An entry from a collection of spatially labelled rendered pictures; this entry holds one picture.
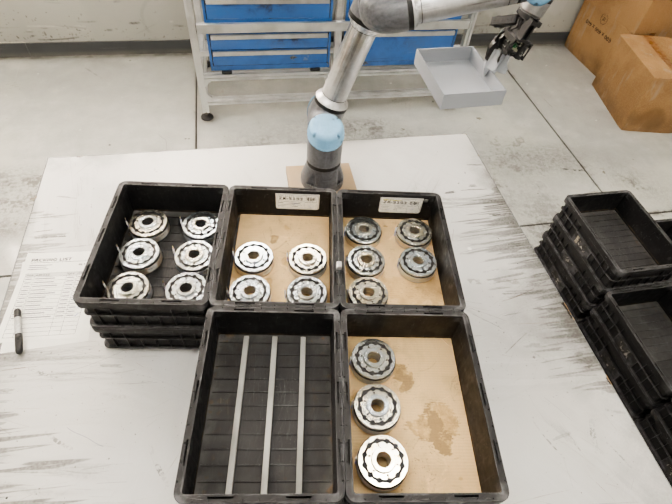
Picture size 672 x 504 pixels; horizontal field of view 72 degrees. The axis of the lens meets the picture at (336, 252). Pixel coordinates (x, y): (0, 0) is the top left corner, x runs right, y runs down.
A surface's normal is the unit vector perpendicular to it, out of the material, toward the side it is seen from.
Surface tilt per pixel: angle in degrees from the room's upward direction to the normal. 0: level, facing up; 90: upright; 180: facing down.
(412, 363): 0
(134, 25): 90
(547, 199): 0
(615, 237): 0
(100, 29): 90
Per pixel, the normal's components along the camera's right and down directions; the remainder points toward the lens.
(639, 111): -0.04, 0.77
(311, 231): 0.07, -0.63
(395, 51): 0.18, 0.77
